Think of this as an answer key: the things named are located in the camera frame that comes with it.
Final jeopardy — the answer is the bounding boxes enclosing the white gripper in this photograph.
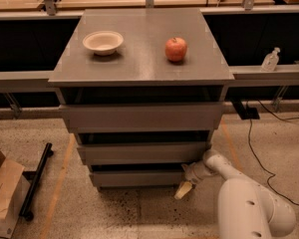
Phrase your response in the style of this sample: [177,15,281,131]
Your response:
[174,160,212,200]

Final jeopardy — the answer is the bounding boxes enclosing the grey bottom drawer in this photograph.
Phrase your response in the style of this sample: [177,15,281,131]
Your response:
[90,170,183,188]

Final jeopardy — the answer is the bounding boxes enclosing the grey drawer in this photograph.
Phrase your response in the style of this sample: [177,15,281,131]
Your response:
[60,103,223,132]
[78,141,210,165]
[90,170,183,188]

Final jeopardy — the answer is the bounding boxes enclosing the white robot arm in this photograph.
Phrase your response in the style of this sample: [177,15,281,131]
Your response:
[174,149,296,239]

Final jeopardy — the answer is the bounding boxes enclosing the grey top drawer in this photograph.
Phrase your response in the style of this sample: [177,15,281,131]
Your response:
[60,103,223,132]

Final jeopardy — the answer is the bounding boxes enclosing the grey middle drawer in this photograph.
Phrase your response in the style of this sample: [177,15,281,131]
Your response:
[78,141,210,165]

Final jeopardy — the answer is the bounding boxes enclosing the grey drawer cabinet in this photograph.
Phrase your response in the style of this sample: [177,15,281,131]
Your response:
[48,7,235,193]

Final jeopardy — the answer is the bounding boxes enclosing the black floor power box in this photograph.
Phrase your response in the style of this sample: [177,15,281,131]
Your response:
[231,100,260,120]

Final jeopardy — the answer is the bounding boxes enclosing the red apple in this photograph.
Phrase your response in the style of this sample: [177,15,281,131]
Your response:
[164,37,187,62]

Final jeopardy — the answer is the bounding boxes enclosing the clear sanitizer pump bottle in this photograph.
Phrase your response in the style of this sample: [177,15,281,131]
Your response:
[261,47,280,72]

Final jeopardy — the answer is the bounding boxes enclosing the black metal bar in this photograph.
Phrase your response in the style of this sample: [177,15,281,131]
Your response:
[19,142,54,221]

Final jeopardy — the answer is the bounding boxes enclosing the white paper bowl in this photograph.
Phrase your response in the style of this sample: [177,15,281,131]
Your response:
[83,31,124,56]

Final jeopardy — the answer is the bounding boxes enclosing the cardboard box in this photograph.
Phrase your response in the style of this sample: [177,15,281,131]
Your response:
[0,150,30,238]

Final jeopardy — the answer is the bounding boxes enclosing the black floor cable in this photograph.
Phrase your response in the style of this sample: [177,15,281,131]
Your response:
[246,100,299,209]

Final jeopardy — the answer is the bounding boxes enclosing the grey metal rail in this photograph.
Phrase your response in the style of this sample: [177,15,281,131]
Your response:
[0,4,299,21]
[0,65,299,93]

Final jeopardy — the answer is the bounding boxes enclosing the grey upper metal rail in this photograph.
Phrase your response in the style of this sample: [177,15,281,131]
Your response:
[0,4,299,21]

